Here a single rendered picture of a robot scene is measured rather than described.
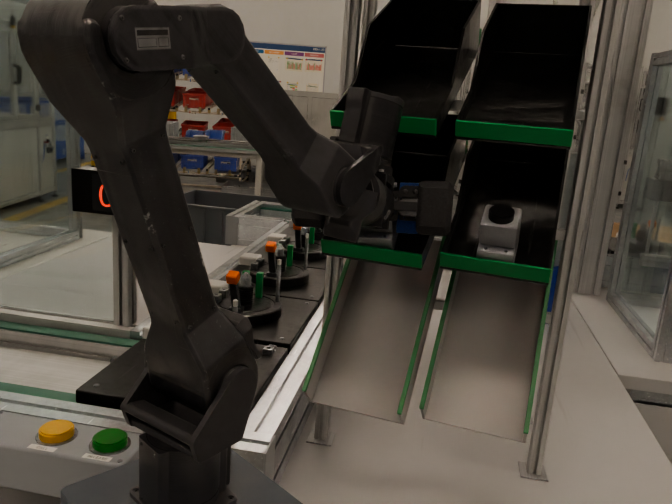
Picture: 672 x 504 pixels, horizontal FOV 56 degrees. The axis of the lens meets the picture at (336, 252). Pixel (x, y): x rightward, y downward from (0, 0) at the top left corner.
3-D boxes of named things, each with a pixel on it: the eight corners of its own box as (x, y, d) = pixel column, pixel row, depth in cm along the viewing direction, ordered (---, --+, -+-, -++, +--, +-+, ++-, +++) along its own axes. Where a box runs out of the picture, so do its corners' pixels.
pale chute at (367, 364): (404, 425, 80) (401, 414, 76) (309, 402, 84) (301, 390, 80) (450, 243, 93) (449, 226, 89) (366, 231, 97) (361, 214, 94)
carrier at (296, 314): (289, 355, 107) (293, 285, 104) (157, 336, 111) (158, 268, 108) (318, 310, 130) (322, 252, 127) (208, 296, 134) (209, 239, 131)
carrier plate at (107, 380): (242, 430, 83) (242, 415, 82) (75, 403, 86) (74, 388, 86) (287, 358, 106) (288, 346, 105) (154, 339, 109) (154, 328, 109)
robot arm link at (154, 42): (101, 40, 33) (197, -102, 36) (15, 37, 37) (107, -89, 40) (332, 279, 56) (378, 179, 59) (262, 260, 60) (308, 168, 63)
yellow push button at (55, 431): (62, 453, 75) (61, 438, 74) (31, 447, 75) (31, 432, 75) (81, 435, 78) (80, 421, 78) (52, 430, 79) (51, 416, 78)
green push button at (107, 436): (117, 462, 73) (116, 447, 73) (85, 457, 74) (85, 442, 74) (133, 444, 77) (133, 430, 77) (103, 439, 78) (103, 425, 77)
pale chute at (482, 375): (526, 444, 77) (528, 433, 74) (421, 419, 82) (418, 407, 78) (555, 255, 91) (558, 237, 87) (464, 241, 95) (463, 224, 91)
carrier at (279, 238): (338, 278, 154) (342, 228, 151) (244, 267, 158) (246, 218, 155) (353, 255, 177) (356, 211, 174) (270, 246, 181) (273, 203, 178)
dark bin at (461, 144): (421, 271, 77) (421, 221, 72) (322, 255, 81) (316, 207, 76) (465, 159, 97) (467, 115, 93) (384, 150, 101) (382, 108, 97)
